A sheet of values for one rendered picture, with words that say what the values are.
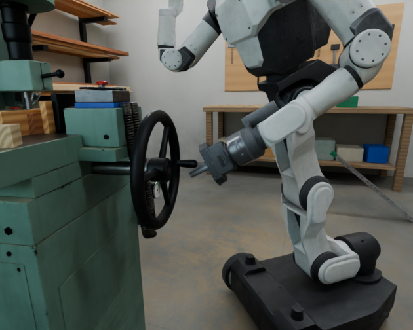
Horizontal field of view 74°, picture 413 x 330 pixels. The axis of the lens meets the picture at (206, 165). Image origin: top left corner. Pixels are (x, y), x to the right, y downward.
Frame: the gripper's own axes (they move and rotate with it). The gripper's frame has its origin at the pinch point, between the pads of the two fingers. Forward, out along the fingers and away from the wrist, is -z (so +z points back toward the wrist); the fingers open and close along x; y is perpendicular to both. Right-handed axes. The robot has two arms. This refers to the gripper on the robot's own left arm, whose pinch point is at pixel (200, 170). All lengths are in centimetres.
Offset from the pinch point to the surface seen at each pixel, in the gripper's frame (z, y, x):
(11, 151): -16.1, 37.7, 15.8
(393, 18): 188, -284, 63
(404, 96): 166, -299, -20
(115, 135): -8.4, 18.2, 15.1
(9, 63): -22, 23, 42
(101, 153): -12.8, 19.8, 12.9
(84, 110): -11.9, 19.8, 23.5
